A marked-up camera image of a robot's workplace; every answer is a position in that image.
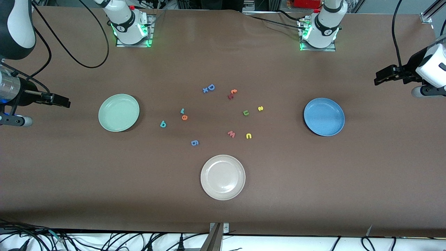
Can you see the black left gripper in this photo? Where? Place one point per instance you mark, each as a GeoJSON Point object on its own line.
{"type": "Point", "coordinates": [407, 74]}

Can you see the white tape tag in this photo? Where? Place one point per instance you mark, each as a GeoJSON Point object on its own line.
{"type": "Point", "coordinates": [369, 230]}

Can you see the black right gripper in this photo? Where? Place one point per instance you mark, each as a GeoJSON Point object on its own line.
{"type": "Point", "coordinates": [25, 94]}

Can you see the blue plate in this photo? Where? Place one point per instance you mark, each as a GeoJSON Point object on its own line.
{"type": "Point", "coordinates": [324, 116]}

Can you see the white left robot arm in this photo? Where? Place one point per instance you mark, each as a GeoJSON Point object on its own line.
{"type": "Point", "coordinates": [325, 29]}

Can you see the beige plate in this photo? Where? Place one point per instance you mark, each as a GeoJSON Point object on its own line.
{"type": "Point", "coordinates": [223, 177]}

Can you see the black power plug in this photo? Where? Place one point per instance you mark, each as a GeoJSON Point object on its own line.
{"type": "Point", "coordinates": [181, 242]}

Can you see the metal table edge bracket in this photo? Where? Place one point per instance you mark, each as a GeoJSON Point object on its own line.
{"type": "Point", "coordinates": [215, 240]}

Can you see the aluminium frame profile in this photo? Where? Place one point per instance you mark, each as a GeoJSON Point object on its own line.
{"type": "Point", "coordinates": [429, 14]}

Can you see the mint green plate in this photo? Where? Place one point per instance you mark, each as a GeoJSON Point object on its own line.
{"type": "Point", "coordinates": [118, 112]}

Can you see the brown table cover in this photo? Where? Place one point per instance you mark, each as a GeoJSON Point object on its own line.
{"type": "Point", "coordinates": [69, 174]}

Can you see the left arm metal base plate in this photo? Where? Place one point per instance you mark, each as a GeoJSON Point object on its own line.
{"type": "Point", "coordinates": [331, 50]}

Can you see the pink foam letter w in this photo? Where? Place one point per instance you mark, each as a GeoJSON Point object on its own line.
{"type": "Point", "coordinates": [231, 134]}

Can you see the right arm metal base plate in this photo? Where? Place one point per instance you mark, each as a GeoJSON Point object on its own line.
{"type": "Point", "coordinates": [150, 24]}

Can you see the red box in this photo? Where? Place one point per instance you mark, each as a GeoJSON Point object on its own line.
{"type": "Point", "coordinates": [306, 3]}

